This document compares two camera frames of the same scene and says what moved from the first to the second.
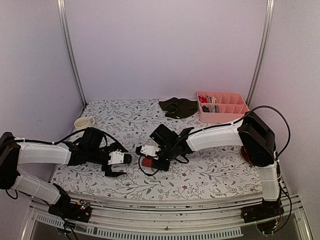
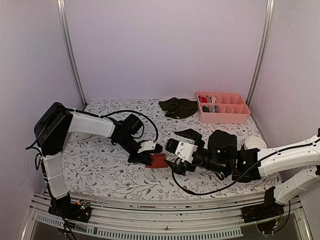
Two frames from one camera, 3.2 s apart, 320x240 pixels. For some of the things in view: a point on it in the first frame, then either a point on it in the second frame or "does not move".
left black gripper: x=108 y=170 -> x=144 y=158
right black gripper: x=165 y=167 -> x=182 y=166
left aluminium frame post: x=61 y=5 does not move
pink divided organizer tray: x=221 y=107 does not move
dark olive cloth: x=176 y=108 does not move
